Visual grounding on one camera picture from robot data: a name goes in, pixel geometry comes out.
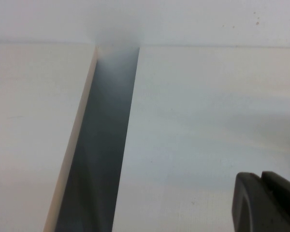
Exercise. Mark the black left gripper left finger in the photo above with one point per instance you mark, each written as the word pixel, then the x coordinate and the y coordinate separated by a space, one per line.
pixel 261 212

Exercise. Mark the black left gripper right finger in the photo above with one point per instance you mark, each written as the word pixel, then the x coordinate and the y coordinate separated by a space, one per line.
pixel 288 205

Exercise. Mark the white side table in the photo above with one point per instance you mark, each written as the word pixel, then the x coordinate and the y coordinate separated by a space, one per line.
pixel 26 120

